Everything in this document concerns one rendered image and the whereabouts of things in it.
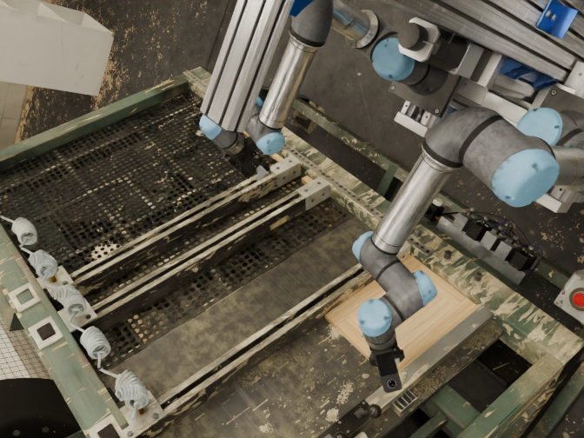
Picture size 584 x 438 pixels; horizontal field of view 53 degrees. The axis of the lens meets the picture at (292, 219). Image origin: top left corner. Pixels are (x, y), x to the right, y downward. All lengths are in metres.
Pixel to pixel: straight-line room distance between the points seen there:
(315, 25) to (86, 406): 1.20
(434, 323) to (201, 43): 3.12
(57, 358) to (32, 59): 3.74
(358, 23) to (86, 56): 3.98
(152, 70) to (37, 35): 0.95
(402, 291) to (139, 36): 4.20
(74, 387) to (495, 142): 1.33
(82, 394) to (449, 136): 1.24
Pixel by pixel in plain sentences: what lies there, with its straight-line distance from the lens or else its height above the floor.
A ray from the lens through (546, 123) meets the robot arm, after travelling 1.57.
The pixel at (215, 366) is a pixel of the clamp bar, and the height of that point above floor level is 1.60.
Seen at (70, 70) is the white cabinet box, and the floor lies 0.30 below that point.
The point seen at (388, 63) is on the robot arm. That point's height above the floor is 1.26.
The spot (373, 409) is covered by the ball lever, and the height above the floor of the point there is 1.45.
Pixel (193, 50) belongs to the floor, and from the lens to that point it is 4.62.
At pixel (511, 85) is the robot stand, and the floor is 1.12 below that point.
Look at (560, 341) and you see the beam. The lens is 2.01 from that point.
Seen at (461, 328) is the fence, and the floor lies 1.01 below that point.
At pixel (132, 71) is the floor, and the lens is 5.27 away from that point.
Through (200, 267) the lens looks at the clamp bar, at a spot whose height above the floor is 1.42.
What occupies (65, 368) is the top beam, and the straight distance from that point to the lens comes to 1.92.
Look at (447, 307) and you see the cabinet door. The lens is 2.03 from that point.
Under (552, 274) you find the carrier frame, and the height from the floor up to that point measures 0.18.
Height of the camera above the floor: 2.73
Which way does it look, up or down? 47 degrees down
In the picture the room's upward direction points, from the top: 91 degrees counter-clockwise
